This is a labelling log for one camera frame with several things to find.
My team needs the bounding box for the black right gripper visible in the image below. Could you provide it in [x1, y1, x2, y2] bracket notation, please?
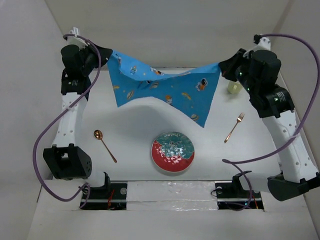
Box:
[218, 48, 257, 94]

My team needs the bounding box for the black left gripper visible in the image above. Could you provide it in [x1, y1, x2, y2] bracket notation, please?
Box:
[79, 40, 113, 76]

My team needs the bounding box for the blue space print cloth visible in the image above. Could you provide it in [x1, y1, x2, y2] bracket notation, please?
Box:
[107, 51, 221, 127]

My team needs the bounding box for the red and teal plate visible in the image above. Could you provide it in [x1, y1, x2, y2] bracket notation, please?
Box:
[150, 131, 196, 177]

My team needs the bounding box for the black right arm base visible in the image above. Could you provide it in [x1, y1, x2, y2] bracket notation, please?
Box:
[210, 173, 265, 211]

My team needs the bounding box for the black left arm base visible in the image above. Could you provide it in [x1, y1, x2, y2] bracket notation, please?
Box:
[79, 172, 128, 211]

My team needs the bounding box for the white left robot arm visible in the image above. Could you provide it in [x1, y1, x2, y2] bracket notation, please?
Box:
[43, 44, 223, 199]

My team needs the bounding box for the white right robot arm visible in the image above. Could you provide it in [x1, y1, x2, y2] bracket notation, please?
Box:
[218, 49, 320, 202]

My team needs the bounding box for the pale yellow mug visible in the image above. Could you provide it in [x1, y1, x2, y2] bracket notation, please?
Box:
[227, 81, 243, 95]

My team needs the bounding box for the copper fork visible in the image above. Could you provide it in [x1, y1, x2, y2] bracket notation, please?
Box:
[223, 112, 245, 144]

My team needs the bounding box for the copper spoon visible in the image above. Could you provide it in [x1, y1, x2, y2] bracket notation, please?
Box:
[93, 129, 118, 163]

